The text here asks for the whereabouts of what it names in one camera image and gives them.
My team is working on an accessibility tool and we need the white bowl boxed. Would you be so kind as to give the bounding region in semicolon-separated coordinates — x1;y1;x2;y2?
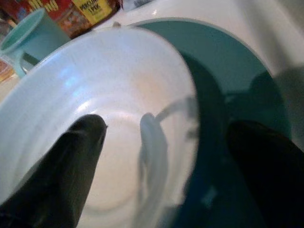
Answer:
0;26;200;228

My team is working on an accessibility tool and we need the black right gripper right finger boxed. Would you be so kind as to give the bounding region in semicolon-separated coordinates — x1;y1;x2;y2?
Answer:
227;120;304;228

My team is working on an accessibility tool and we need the light teal mug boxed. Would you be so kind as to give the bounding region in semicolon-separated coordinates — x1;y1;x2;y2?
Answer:
0;8;72;79

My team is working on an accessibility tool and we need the red and yellow cereal box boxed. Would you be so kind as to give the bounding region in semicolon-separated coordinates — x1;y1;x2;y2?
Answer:
0;0;122;40

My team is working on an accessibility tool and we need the teal plate with white rim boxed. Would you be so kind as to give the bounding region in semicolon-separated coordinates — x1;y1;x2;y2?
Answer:
108;0;304;228

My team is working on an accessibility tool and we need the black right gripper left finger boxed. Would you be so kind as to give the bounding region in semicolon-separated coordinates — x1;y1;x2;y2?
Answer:
0;114;107;228

